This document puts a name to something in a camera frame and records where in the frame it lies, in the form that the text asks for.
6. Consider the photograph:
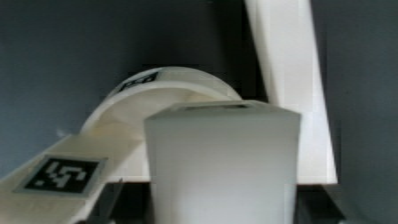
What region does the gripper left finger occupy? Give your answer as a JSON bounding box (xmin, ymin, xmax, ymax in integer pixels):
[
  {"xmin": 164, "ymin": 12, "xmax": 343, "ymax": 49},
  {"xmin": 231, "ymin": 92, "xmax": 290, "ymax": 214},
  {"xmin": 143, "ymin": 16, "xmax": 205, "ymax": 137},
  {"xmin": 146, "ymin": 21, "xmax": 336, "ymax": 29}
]
[{"xmin": 75, "ymin": 182, "xmax": 150, "ymax": 224}]

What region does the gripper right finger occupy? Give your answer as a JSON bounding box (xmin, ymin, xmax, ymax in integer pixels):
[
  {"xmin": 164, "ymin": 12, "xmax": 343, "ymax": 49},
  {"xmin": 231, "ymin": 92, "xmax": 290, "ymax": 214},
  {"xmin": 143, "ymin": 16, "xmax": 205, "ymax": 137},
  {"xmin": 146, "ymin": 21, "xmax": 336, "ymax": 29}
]
[{"xmin": 295, "ymin": 183, "xmax": 372, "ymax": 224}]

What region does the white round stool seat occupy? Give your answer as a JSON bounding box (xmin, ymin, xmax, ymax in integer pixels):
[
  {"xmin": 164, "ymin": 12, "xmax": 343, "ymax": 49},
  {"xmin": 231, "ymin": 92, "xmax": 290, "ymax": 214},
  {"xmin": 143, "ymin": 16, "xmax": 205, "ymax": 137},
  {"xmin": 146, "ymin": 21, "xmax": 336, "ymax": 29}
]
[{"xmin": 82, "ymin": 66, "xmax": 242, "ymax": 182}]

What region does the white stool leg with tag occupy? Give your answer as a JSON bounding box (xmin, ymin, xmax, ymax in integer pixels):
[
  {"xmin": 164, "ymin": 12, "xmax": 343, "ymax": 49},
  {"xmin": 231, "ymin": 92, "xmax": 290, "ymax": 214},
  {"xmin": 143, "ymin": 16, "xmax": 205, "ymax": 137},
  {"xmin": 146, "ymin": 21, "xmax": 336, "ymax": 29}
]
[{"xmin": 0, "ymin": 133, "xmax": 150, "ymax": 224}]

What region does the white U-shaped obstacle wall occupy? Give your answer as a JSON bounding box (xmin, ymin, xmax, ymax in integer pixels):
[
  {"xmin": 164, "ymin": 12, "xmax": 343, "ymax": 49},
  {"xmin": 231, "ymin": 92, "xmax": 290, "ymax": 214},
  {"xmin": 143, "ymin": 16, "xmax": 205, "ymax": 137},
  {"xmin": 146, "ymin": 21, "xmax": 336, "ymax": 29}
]
[{"xmin": 121, "ymin": 0, "xmax": 342, "ymax": 185}]

